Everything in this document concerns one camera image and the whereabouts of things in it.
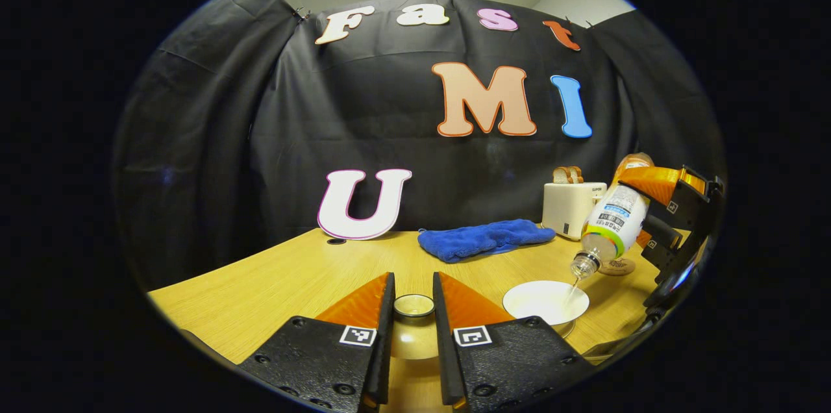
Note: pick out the round wooden coaster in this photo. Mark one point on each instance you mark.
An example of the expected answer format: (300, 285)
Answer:
(620, 267)

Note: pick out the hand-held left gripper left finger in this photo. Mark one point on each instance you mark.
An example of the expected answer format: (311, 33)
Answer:
(387, 335)

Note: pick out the black backdrop cloth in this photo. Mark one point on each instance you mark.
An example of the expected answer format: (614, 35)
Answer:
(260, 140)

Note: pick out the white toaster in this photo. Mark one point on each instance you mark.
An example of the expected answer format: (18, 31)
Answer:
(565, 208)

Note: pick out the white teacup lid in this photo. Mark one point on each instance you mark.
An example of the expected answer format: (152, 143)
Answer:
(413, 335)

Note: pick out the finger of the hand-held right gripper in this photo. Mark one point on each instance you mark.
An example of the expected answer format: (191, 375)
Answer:
(656, 182)
(662, 234)

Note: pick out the blue towel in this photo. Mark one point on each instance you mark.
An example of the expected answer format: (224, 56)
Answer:
(480, 239)

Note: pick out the plastic water bottle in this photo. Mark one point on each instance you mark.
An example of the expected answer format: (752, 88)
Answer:
(613, 218)

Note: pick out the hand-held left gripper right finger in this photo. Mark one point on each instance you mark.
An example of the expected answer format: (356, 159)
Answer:
(441, 341)

